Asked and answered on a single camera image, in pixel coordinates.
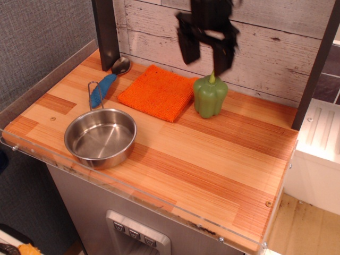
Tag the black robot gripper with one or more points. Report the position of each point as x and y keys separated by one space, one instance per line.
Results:
x=208 y=15

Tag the green toy bell pepper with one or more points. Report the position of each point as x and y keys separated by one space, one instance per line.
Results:
x=209 y=95

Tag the small steel pot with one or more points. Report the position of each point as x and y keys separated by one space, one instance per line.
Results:
x=101 y=138

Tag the orange knitted cloth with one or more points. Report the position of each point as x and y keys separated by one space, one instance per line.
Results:
x=159 y=93

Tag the grey toy fridge cabinet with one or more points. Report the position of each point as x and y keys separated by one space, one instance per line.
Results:
x=87 y=204

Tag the silver dispenser panel with buttons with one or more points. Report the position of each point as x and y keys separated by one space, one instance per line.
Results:
x=131 y=237

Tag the clear acrylic edge guard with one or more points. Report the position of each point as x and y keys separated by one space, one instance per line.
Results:
x=221 y=183

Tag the yellow object at corner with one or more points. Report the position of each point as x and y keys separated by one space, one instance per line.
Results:
x=23 y=249

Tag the blue handled metal spoon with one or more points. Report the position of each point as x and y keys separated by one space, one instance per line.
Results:
x=98 y=90

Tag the dark right upright post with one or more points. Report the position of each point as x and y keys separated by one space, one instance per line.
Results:
x=318 y=65

